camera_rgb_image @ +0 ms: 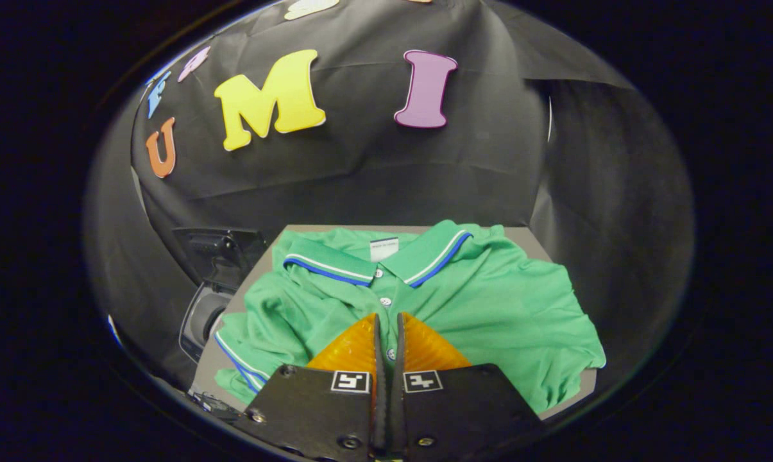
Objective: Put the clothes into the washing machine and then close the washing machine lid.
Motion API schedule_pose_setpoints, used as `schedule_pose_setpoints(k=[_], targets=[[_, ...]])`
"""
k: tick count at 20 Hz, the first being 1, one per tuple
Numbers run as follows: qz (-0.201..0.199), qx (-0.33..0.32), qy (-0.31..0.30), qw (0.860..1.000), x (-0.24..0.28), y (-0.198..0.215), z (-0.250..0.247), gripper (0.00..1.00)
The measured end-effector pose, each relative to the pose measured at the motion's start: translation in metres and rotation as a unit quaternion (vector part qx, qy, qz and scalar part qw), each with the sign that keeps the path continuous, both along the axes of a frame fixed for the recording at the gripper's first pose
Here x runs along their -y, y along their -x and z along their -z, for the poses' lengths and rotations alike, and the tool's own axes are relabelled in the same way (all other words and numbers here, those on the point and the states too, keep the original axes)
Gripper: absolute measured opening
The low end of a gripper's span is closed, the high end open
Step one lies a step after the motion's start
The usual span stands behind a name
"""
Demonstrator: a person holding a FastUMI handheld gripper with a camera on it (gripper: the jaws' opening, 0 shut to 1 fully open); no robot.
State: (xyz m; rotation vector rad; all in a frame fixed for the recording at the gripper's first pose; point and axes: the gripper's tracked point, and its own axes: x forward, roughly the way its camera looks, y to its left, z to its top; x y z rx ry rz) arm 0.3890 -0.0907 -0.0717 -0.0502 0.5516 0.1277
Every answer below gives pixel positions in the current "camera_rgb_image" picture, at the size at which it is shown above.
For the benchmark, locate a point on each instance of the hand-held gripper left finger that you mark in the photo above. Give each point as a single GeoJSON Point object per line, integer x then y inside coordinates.
{"type": "Point", "coordinates": [380, 398]}

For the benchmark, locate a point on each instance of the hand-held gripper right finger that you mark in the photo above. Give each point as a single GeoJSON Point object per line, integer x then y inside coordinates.
{"type": "Point", "coordinates": [397, 398]}

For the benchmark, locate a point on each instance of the green polo shirt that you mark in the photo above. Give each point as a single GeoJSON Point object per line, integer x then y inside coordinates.
{"type": "Point", "coordinates": [489, 308]}

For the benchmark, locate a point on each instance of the dark washing machine lid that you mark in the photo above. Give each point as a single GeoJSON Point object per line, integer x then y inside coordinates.
{"type": "Point", "coordinates": [219, 250]}

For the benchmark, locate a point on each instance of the grey cabinet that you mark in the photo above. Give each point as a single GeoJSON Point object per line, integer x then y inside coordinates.
{"type": "Point", "coordinates": [527, 240]}

